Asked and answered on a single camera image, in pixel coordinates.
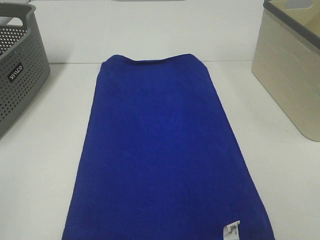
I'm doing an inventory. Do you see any blue microfibre towel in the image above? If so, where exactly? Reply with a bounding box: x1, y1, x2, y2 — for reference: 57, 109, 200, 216
62, 54, 275, 240

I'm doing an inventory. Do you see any white towel care label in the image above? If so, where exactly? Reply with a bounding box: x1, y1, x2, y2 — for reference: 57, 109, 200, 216
223, 220, 241, 240

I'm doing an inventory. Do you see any beige plastic storage bin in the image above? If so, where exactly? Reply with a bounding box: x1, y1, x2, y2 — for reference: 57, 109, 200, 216
251, 0, 320, 142

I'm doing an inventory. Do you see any grey perforated plastic basket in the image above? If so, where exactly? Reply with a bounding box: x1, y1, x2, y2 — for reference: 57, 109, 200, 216
0, 3, 51, 135

